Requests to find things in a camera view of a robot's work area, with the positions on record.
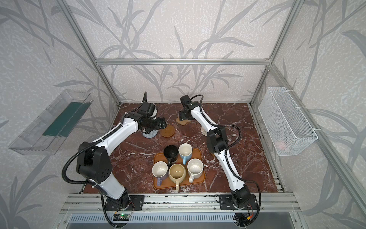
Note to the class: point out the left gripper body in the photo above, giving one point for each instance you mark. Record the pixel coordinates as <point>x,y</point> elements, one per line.
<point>157,124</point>

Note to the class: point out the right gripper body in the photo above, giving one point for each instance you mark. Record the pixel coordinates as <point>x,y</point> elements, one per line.
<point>183,115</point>

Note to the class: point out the cork flower coaster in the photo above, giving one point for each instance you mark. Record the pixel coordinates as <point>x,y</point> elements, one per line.
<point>182,122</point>

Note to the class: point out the grey round coaster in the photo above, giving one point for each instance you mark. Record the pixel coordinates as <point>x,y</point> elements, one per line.
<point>151,134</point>

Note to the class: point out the small round wooden coaster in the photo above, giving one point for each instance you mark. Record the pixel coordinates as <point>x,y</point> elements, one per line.
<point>168,132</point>

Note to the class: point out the woven round coaster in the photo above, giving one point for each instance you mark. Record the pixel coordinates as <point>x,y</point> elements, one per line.
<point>203,131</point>

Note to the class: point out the black mug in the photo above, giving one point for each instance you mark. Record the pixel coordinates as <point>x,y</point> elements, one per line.
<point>171,154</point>

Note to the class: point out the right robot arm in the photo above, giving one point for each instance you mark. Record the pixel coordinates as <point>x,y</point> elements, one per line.
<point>244,192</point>

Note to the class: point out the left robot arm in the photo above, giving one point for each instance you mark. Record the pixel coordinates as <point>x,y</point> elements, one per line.
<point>93,159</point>

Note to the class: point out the light blue mug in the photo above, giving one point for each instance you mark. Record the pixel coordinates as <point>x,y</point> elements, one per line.
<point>185,151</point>

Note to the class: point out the purple mug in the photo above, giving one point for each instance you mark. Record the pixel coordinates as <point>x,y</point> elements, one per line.
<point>160,172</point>

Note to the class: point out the orange plastic tray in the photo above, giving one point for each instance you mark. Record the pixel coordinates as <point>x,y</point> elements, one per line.
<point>168,183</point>

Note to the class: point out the white speckled mug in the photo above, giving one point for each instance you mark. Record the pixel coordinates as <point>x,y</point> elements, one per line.
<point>195,169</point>

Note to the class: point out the beige glazed mug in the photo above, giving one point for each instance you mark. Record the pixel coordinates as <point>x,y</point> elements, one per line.
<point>177,173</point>

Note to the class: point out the green lit circuit board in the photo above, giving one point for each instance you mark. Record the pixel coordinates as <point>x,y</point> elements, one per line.
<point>122,216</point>

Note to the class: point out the pink object in basket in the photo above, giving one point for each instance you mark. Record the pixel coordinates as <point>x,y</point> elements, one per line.
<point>281,146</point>

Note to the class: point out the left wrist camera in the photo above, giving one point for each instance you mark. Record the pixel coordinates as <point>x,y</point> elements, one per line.
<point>148,110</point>

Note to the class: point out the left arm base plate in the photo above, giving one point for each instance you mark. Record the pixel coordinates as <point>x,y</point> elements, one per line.
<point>125,202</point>

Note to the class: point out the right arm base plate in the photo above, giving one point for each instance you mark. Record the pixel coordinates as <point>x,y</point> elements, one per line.
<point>226,203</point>

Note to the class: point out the clear plastic wall bin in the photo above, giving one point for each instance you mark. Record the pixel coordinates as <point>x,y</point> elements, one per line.
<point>45,135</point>

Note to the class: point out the white wire mesh basket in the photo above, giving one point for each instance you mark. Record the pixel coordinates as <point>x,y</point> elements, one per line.
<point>284,120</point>

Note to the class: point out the right wired circuit board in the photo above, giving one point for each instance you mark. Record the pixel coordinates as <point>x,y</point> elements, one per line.
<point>243,219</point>

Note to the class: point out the aluminium front rail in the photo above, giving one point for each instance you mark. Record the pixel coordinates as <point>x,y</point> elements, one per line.
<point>181,202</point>

